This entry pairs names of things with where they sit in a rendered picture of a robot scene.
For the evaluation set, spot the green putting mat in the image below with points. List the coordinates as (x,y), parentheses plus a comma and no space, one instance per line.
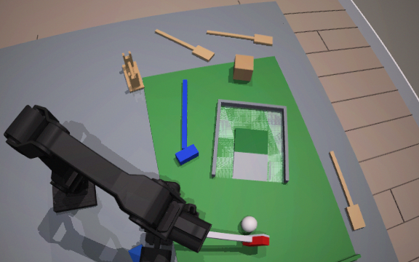
(301,217)

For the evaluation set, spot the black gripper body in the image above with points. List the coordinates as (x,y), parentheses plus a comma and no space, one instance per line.
(155,254)

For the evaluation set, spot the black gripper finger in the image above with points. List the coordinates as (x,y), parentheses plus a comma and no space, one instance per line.
(148,236)

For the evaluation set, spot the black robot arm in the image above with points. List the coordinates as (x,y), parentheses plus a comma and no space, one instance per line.
(150,203)

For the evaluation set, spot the white golf ball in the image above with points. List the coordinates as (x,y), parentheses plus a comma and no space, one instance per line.
(249,224)

